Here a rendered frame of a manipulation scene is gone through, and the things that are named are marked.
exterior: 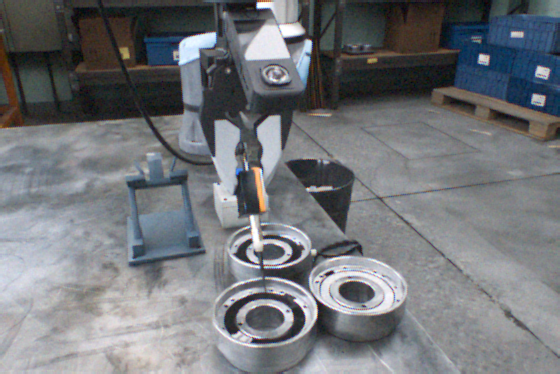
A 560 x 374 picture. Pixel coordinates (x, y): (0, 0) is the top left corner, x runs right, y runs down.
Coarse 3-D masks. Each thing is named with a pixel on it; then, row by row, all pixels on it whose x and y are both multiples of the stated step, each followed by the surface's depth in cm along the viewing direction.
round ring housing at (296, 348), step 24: (240, 288) 51; (288, 288) 51; (216, 312) 47; (240, 312) 48; (264, 312) 49; (288, 312) 48; (312, 312) 48; (216, 336) 45; (264, 336) 45; (312, 336) 45; (240, 360) 43; (264, 360) 43; (288, 360) 43
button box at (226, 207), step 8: (216, 184) 73; (216, 192) 71; (224, 192) 70; (216, 200) 72; (224, 200) 67; (232, 200) 68; (216, 208) 73; (224, 208) 68; (232, 208) 68; (224, 216) 68; (232, 216) 68; (264, 216) 70; (224, 224) 69; (232, 224) 69; (240, 224) 69; (248, 224) 70
